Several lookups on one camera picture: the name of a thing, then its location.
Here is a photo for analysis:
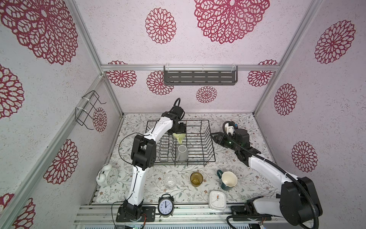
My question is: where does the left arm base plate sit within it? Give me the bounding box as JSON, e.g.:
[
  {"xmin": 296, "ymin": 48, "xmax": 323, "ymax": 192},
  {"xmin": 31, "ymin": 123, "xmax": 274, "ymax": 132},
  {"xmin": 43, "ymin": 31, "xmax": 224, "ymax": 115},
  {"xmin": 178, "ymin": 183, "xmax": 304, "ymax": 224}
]
[{"xmin": 115, "ymin": 205, "xmax": 156, "ymax": 222}]

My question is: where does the clear glass cup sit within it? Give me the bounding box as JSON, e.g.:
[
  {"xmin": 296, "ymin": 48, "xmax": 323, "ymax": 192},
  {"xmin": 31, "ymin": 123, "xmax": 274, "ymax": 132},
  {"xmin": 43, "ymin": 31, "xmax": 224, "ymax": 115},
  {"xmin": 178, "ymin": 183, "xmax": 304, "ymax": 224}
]
[{"xmin": 164, "ymin": 176, "xmax": 177, "ymax": 189}]

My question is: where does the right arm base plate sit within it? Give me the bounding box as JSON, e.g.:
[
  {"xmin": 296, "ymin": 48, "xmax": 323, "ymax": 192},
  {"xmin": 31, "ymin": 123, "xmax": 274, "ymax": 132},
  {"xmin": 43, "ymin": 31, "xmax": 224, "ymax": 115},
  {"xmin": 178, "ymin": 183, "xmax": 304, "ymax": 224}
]
[{"xmin": 230, "ymin": 204, "xmax": 272, "ymax": 221}]

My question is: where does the black round alarm clock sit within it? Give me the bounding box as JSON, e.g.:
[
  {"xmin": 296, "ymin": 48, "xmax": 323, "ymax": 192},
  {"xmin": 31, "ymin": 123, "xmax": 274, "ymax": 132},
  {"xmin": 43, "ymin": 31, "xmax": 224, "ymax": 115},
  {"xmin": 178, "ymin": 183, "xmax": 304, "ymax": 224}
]
[{"xmin": 157, "ymin": 193, "xmax": 174, "ymax": 217}]

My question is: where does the grey ceramic mug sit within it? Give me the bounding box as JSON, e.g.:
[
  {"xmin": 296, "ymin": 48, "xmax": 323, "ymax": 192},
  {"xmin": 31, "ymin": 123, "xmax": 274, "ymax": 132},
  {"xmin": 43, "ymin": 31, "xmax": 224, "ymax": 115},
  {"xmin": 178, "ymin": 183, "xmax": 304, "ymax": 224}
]
[{"xmin": 176, "ymin": 145, "xmax": 189, "ymax": 161}]

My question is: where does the left black corrugated cable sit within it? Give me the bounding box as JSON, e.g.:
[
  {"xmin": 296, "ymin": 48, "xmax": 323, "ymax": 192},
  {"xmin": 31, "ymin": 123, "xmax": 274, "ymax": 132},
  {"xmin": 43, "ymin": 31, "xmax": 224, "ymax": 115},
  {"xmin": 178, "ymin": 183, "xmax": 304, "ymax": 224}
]
[{"xmin": 173, "ymin": 98, "xmax": 185, "ymax": 121}]

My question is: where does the white square alarm clock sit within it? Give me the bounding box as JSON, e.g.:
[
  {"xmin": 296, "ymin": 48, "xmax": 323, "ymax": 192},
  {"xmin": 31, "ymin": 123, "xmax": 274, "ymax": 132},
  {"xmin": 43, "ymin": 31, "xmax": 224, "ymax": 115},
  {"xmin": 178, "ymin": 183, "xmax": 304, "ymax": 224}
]
[{"xmin": 208, "ymin": 190, "xmax": 226, "ymax": 211}]

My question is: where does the black wire wall basket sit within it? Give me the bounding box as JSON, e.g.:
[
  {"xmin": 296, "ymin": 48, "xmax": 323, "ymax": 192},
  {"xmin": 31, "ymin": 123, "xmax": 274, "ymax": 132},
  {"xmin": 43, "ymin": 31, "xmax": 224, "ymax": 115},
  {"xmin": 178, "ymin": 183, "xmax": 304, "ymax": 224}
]
[{"xmin": 74, "ymin": 90, "xmax": 106, "ymax": 130}]

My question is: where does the black corrugated cable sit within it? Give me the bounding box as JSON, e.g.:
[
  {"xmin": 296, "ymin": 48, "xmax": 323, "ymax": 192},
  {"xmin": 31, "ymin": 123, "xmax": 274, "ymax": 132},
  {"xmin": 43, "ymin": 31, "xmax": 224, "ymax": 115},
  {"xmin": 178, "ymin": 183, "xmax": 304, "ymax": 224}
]
[
  {"xmin": 222, "ymin": 121, "xmax": 319, "ymax": 229},
  {"xmin": 173, "ymin": 98, "xmax": 185, "ymax": 121}
]

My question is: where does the green ceramic mug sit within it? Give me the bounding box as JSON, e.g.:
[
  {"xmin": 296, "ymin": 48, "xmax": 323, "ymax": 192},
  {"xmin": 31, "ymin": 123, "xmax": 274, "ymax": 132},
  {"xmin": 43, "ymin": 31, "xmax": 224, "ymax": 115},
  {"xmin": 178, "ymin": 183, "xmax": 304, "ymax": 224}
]
[{"xmin": 173, "ymin": 133, "xmax": 186, "ymax": 145}]

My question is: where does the black wire dish rack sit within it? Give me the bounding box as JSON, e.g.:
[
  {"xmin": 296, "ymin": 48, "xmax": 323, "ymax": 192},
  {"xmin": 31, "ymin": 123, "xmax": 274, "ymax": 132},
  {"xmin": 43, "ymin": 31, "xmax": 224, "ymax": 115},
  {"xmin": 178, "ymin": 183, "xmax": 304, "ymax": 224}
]
[{"xmin": 154, "ymin": 120, "xmax": 216, "ymax": 166}]

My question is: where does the dark green cream mug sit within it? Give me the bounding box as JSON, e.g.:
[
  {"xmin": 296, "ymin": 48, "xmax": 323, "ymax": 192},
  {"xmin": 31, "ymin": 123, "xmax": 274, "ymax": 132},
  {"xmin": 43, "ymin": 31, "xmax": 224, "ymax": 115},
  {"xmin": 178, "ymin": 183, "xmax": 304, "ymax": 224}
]
[{"xmin": 217, "ymin": 170, "xmax": 238, "ymax": 191}]

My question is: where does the grey wall shelf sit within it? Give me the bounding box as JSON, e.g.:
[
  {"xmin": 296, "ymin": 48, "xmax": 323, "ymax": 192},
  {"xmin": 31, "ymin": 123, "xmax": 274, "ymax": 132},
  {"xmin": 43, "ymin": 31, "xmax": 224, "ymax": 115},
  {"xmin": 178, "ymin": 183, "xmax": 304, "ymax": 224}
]
[{"xmin": 163, "ymin": 66, "xmax": 238, "ymax": 86}]

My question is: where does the amber glass cup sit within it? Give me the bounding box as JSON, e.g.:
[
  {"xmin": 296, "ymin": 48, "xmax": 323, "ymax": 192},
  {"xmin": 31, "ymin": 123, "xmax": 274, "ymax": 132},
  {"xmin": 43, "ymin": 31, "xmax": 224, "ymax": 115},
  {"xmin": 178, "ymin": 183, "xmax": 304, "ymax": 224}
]
[{"xmin": 190, "ymin": 172, "xmax": 204, "ymax": 187}]

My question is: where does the right black corrugated cable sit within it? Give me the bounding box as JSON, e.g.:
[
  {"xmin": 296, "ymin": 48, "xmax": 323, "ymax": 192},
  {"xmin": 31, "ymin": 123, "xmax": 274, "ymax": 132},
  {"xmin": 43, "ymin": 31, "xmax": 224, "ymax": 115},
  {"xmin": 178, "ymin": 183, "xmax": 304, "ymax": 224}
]
[{"xmin": 222, "ymin": 121, "xmax": 319, "ymax": 229}]

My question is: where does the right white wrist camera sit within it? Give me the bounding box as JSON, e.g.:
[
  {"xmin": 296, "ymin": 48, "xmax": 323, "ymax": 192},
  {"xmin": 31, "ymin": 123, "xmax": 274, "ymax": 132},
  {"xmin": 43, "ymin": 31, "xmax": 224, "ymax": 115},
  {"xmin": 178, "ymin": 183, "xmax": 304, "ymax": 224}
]
[{"xmin": 224, "ymin": 121, "xmax": 238, "ymax": 137}]

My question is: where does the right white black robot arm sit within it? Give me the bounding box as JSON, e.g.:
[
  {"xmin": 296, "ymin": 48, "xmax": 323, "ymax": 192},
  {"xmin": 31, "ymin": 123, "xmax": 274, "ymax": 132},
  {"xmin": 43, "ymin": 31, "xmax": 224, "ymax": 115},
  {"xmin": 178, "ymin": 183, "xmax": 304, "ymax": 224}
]
[{"xmin": 210, "ymin": 129, "xmax": 323, "ymax": 229}]

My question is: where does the white twin-bell alarm clock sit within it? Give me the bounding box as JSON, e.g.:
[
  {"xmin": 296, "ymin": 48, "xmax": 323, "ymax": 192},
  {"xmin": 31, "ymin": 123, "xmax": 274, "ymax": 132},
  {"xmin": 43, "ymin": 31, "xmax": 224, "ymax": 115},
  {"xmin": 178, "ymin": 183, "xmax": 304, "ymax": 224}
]
[{"xmin": 96, "ymin": 164, "xmax": 118, "ymax": 188}]

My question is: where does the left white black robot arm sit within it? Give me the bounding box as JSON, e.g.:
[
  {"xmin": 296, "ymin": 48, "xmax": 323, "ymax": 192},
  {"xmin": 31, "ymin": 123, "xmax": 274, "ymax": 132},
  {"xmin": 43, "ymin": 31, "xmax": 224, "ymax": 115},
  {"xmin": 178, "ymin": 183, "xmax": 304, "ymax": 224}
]
[{"xmin": 120, "ymin": 98, "xmax": 186, "ymax": 221}]

